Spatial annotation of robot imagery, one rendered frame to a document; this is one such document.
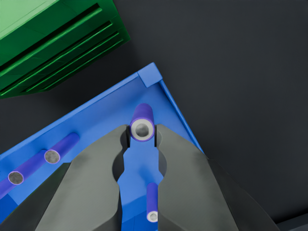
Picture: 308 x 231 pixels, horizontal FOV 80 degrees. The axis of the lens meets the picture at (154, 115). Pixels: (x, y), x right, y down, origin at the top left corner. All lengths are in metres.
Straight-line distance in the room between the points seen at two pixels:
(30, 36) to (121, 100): 0.13
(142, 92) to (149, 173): 0.13
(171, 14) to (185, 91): 0.23
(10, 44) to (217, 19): 0.53
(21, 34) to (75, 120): 0.12
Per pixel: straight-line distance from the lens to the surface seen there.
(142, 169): 0.30
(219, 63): 0.63
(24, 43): 0.30
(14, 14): 0.32
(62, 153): 0.25
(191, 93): 0.61
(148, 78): 0.19
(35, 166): 0.29
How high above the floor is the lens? 0.59
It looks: 77 degrees down
